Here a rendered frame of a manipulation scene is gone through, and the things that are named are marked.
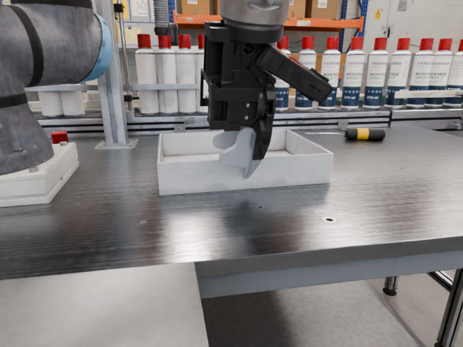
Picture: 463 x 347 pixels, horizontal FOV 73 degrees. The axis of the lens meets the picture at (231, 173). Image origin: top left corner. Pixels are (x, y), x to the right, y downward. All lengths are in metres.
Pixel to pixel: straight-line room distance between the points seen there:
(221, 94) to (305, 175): 0.21
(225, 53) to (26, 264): 0.29
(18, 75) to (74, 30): 0.11
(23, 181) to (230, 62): 0.31
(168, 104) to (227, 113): 0.53
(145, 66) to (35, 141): 0.43
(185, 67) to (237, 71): 0.51
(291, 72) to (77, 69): 0.36
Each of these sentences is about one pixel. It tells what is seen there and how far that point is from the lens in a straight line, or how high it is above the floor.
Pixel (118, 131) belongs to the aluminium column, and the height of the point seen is 0.87.
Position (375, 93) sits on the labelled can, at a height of 0.93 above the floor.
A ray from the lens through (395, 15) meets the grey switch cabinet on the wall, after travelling 6.26.
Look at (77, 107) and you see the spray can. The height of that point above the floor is 0.91.
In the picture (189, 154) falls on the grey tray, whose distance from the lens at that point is 0.66.
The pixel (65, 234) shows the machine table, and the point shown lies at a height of 0.83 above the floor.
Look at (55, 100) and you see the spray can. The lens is 0.95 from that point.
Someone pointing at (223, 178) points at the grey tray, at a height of 0.85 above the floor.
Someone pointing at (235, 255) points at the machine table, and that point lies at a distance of 0.33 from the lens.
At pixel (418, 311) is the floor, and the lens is 1.69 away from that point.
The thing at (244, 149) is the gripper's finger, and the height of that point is 0.90.
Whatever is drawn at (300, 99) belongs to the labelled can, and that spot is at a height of 0.91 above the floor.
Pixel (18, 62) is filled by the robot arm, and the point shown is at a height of 1.01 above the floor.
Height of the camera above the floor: 1.01
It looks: 19 degrees down
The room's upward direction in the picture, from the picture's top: straight up
